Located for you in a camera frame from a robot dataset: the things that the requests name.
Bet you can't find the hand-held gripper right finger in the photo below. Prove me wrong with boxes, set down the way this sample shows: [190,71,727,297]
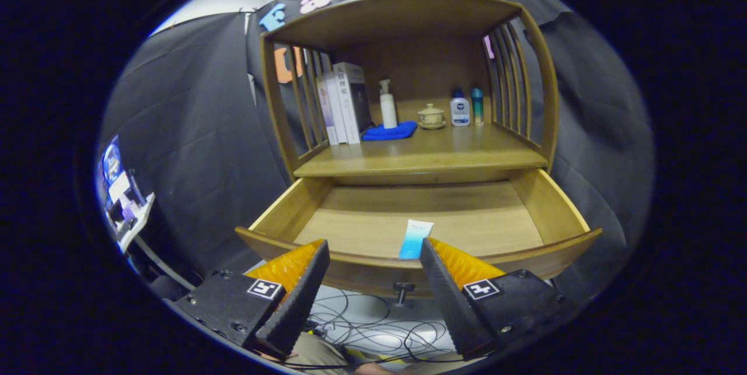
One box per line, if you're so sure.
[419,238,575,361]

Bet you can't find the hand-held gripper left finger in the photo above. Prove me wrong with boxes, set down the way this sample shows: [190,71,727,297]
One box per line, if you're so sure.
[175,239,331,362]

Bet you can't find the black drawer knob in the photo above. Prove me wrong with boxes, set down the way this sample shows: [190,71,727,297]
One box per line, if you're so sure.
[393,282,416,308]

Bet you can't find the blue gradient cosmetic tube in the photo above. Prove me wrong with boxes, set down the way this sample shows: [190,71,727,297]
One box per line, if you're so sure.
[399,219,435,261]

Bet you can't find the wooden drawer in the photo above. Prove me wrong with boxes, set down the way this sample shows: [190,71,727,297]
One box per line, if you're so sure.
[235,169,603,299]

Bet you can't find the wooden countertop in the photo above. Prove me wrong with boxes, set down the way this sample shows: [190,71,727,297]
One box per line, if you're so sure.
[294,121,549,178]

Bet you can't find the wooden cabinet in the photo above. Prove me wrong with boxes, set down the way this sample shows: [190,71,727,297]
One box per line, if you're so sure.
[259,0,560,186]

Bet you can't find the person's beige trousers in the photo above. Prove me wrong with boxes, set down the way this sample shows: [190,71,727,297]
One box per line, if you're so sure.
[280,333,352,367]

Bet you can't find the blue folded cloth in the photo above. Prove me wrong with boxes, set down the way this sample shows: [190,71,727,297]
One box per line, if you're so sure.
[362,121,418,142]

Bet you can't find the beige lidded ceramic cup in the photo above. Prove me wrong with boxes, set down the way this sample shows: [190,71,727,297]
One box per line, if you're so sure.
[417,103,447,130]

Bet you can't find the pale purple book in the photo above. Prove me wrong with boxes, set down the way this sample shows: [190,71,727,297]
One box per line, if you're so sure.
[316,76,339,146]

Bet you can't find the white lotion bottle blue cap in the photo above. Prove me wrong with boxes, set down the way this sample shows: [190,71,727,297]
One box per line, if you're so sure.
[449,89,471,127]

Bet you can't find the white book with dark cover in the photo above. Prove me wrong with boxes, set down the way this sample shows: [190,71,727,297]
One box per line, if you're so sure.
[333,62,373,145]

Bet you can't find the white pump bottle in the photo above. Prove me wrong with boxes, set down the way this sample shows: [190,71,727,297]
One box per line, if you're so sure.
[378,79,399,129]

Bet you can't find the white equipment stand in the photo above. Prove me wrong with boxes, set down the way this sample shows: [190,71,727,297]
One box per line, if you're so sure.
[99,135,156,254]

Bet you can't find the black floor cables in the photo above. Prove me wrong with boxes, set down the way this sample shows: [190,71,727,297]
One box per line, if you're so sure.
[292,290,467,370]

